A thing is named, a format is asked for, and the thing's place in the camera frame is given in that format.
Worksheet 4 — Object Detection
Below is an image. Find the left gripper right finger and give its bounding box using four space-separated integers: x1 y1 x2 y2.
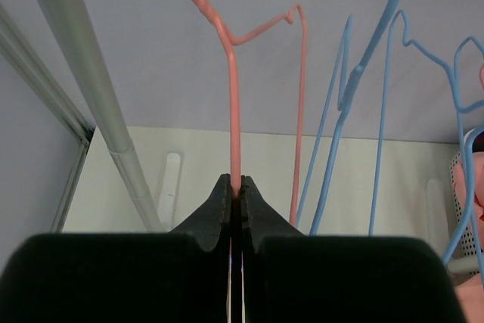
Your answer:
240 175 304 255

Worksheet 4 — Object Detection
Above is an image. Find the pink wire hanger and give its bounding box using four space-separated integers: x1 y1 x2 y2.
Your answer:
191 0 308 226
479 64 484 89

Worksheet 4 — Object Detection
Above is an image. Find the white metal clothes rack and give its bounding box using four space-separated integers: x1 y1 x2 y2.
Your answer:
7 0 484 248

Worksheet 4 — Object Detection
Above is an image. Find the white plastic basket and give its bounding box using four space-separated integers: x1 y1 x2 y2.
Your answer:
448 126 484 275

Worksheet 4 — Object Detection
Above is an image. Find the salmon pink skirt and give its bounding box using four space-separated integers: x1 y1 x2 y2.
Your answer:
453 148 484 323

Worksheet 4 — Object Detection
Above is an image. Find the blue wire hanger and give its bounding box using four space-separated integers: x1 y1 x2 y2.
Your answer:
368 9 483 236
442 36 483 270
296 0 400 236

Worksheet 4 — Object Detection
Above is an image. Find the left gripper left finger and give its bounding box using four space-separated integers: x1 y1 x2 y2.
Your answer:
170 174 231 252

